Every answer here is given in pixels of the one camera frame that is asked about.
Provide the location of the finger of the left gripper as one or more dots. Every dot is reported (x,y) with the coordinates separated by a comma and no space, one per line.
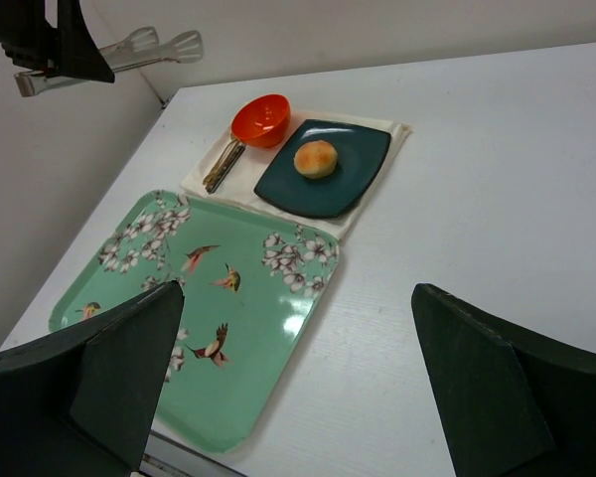
(79,57)

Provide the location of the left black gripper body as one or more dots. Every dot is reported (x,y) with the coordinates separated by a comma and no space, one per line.
(26,36)

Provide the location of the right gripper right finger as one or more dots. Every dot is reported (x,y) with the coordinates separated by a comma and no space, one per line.
(512,402)

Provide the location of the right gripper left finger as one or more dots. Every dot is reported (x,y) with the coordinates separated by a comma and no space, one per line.
(81,401)

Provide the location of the silver metal tongs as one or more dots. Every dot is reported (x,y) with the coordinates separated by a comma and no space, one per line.
(140,49)

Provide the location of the round bread bun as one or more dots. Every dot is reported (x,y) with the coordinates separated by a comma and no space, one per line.
(316,159)

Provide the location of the gold spoon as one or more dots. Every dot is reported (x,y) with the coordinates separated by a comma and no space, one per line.
(214,173)

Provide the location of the orange bowl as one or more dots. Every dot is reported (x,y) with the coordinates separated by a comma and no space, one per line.
(263,122)

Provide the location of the green floral tray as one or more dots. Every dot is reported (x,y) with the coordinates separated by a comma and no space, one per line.
(251,284)

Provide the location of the dark teal square plate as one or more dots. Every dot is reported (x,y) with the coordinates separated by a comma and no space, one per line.
(361,151)

